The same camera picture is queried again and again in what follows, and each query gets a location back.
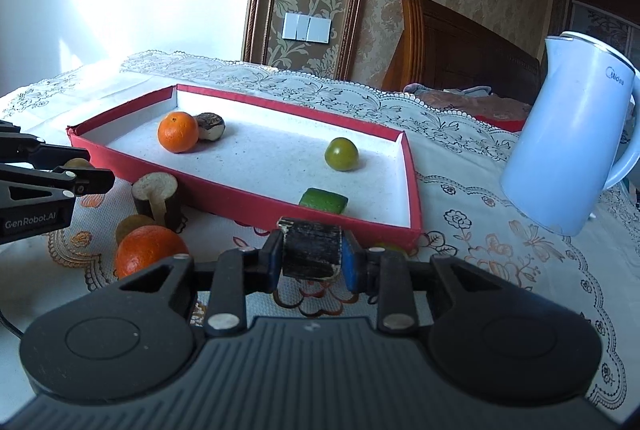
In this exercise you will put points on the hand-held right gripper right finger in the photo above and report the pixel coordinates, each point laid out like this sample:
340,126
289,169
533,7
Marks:
352,265

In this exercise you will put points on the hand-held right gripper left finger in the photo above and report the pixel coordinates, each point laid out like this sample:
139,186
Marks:
272,262

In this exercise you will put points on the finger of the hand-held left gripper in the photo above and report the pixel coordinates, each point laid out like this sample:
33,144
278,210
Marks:
90,182
50,152

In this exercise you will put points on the tan longan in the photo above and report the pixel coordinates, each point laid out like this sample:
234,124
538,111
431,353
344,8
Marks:
131,227
77,163

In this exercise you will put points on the dark brown cake block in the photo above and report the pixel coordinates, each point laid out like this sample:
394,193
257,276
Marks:
310,247

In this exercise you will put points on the bright green citrus piece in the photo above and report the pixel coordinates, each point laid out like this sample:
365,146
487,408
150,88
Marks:
322,200

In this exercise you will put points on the orange mandarin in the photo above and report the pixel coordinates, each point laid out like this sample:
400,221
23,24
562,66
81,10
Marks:
145,255
177,132

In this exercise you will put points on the red shallow cardboard box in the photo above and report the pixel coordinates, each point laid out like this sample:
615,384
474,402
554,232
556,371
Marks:
270,160

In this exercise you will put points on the pink blanket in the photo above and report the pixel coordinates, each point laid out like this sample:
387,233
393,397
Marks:
440,97

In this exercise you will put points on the red striped pillow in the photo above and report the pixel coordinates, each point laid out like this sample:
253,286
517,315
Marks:
500,120

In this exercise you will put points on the white electric kettle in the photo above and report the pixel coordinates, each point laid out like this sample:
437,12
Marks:
565,135

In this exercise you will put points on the wardrobe with sliding doors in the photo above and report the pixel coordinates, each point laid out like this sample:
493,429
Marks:
600,20

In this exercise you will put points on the white light switch panel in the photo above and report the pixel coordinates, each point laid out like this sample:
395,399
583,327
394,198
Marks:
306,28

